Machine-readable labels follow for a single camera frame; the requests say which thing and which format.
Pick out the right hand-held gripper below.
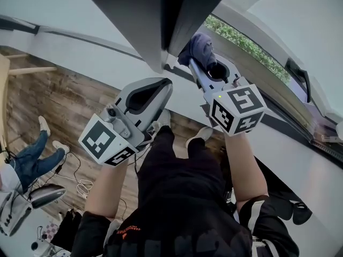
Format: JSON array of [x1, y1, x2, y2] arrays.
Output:
[[188, 54, 266, 137]]

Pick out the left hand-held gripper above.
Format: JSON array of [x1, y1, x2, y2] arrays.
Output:
[[78, 77, 173, 167]]

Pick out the dark blue cleaning cloth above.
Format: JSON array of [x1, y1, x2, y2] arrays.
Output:
[[178, 32, 218, 76]]

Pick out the person's right forearm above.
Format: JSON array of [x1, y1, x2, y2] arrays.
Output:
[[223, 132, 270, 203]]

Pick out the person's left forearm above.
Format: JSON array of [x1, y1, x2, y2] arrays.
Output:
[[85, 159, 129, 219]]

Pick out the white window sash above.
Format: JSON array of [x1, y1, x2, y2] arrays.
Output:
[[211, 0, 343, 141]]

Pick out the person's left white shoe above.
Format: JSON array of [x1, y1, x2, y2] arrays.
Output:
[[151, 108, 172, 133]]

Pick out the person's white shoe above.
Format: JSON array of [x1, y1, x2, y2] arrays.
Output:
[[185, 126, 214, 148], [151, 108, 172, 133]]

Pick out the green bushes outside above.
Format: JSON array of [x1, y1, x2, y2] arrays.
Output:
[[203, 14, 292, 85]]

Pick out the person's right white shoe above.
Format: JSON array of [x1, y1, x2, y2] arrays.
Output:
[[185, 126, 214, 148]]

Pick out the person's black-clothed body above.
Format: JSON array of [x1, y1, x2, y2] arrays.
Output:
[[71, 124, 300, 257]]

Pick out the black fabric item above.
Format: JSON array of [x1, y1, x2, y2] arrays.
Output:
[[50, 209, 83, 251]]

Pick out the checkered board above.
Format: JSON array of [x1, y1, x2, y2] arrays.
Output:
[[42, 222, 59, 241]]

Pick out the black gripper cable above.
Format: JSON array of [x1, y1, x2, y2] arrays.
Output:
[[117, 154, 140, 222]]

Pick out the black window handle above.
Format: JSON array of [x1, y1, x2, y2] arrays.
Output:
[[285, 57, 313, 104]]

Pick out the white cable bundle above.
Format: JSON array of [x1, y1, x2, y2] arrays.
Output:
[[76, 179, 94, 199]]

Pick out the dark wall trim strip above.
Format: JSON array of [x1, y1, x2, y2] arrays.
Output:
[[0, 14, 147, 63]]

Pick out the white camera device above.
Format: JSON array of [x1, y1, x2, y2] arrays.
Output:
[[30, 238, 58, 257]]

